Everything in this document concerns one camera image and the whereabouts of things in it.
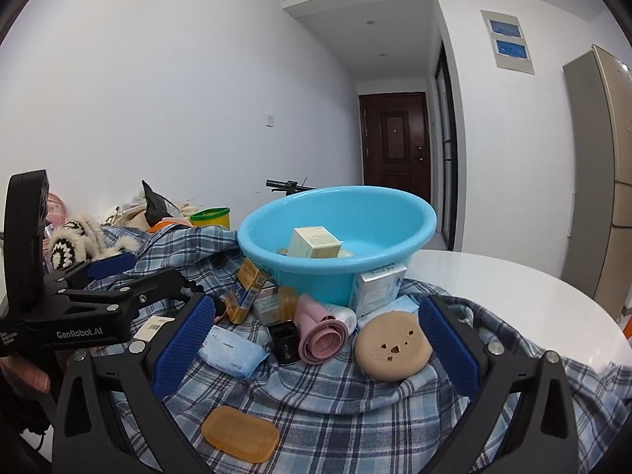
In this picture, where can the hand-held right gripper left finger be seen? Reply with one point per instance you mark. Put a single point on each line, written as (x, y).
(182, 345)

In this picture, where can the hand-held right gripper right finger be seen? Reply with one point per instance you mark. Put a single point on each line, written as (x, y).
(447, 348)

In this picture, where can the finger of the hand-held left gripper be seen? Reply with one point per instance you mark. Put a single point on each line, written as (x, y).
(112, 264)
(153, 286)

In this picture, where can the cream cardboard box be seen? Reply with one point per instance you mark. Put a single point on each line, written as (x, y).
(313, 243)

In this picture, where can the light blue plastic basin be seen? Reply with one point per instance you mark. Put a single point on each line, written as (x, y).
(335, 217)

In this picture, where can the person's left hand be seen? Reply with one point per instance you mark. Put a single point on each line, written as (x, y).
(24, 373)

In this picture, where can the white flat barcode box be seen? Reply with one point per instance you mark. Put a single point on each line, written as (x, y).
(153, 328)

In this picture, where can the white and black fuzzy knit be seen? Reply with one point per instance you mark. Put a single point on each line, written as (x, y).
(69, 247)

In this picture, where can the pink object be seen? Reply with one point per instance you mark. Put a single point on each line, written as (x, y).
(57, 212)

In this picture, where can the light blue tissue packet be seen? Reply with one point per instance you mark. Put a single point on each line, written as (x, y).
(395, 306)
(232, 353)

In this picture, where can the tan round pad with holes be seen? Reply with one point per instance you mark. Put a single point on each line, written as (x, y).
(392, 348)

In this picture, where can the orange round object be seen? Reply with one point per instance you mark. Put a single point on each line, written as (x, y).
(168, 225)

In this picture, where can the small orange carton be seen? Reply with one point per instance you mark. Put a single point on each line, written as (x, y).
(237, 308)
(288, 306)

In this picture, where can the black plastic bag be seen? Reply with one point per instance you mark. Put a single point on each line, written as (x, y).
(157, 205)

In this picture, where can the green and yellow tub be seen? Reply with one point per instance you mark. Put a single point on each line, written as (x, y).
(210, 218)

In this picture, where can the small white carton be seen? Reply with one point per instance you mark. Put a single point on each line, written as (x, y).
(266, 308)

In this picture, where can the white and blue carton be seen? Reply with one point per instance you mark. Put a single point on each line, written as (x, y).
(375, 289)

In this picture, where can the orange barcode box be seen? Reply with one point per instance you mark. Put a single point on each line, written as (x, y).
(253, 281)

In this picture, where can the small black cup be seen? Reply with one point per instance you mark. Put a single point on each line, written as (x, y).
(285, 345)

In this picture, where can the amber soap box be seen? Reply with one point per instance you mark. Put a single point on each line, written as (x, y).
(241, 434)

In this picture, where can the white plastic roll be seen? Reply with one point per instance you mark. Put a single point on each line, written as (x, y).
(343, 318)

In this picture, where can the pink rolled bags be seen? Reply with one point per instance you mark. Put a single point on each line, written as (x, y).
(318, 335)

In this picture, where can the blue plaid cloth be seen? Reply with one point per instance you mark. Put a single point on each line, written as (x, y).
(345, 429)

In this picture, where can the black bicycle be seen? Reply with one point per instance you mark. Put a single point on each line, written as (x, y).
(289, 185)

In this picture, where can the orange stool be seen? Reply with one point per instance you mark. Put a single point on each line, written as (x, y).
(628, 327)

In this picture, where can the black framed glass door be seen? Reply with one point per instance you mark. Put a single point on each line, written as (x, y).
(446, 158)

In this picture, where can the brown entrance door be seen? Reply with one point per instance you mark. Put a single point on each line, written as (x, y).
(395, 148)

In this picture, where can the beige refrigerator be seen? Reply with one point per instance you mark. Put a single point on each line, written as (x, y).
(600, 182)

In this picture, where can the wall electrical panel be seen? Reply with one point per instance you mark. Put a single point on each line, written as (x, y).
(508, 42)

